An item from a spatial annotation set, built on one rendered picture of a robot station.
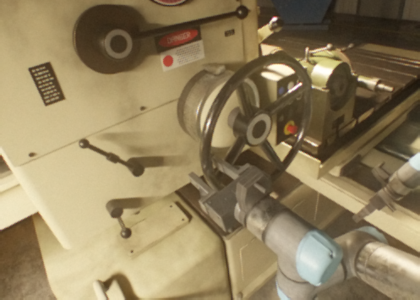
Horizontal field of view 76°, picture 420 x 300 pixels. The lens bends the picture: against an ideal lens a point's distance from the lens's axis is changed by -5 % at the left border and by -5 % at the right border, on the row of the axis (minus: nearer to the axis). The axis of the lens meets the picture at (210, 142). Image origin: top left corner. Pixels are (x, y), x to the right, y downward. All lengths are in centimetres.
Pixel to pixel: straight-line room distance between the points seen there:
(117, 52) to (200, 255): 97
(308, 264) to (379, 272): 13
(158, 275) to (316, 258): 95
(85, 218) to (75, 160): 18
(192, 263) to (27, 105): 94
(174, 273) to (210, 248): 19
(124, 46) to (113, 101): 16
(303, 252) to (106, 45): 50
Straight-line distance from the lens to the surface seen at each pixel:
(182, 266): 132
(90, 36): 65
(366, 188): 146
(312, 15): 712
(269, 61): 62
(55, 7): 65
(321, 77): 116
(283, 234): 47
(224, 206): 53
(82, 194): 80
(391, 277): 52
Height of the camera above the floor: 169
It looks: 34 degrees down
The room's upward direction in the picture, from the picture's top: 8 degrees counter-clockwise
